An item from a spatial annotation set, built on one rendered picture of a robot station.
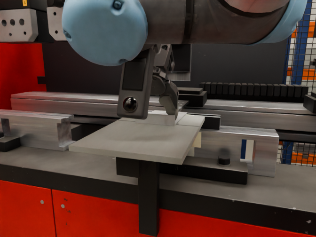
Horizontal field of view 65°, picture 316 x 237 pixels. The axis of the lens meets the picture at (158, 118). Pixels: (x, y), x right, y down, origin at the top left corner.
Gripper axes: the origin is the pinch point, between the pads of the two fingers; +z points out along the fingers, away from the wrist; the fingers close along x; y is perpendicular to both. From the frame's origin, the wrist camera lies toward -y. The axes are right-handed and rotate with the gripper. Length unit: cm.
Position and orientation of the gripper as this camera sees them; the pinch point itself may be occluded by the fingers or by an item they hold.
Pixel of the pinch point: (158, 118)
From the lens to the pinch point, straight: 53.2
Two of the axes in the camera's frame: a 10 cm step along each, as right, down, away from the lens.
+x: -9.6, -0.7, 2.8
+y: 2.2, -8.0, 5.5
